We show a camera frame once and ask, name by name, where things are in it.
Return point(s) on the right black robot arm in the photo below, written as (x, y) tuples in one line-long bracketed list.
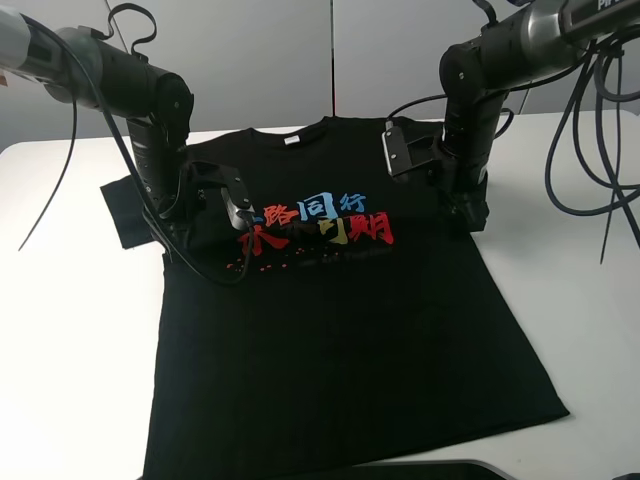
[(542, 39)]

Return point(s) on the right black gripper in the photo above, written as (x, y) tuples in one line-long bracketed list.
[(462, 186)]

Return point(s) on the black printed t-shirt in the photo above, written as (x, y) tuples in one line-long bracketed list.
[(352, 325)]

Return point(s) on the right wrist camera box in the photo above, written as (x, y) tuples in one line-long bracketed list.
[(405, 154)]

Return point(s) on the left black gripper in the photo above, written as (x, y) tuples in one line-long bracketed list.
[(182, 193)]

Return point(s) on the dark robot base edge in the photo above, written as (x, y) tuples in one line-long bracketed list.
[(459, 469)]

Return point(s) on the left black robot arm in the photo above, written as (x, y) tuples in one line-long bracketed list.
[(147, 110)]

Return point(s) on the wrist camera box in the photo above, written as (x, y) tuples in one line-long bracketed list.
[(236, 198), (405, 154)]

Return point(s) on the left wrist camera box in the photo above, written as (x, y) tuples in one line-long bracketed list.
[(236, 198)]

